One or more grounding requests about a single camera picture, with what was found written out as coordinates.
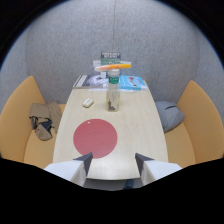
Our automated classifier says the black and white book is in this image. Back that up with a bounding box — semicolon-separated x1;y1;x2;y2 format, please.
72;74;110;90

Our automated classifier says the red round mat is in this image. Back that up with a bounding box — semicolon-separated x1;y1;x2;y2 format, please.
72;118;119;160

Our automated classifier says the blue book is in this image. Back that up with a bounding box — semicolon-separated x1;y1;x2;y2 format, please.
118;75;148;92

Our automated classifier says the brown jacket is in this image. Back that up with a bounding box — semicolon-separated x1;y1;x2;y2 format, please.
28;101;63;142

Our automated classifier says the white eraser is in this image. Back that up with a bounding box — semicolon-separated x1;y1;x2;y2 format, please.
82;97;95;109

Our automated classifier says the orange bench seat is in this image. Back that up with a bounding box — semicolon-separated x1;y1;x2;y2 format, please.
164;79;224;169
0;75;67;170

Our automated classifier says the clear plastic bottle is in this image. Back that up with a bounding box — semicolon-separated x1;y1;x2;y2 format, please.
105;68;121;113

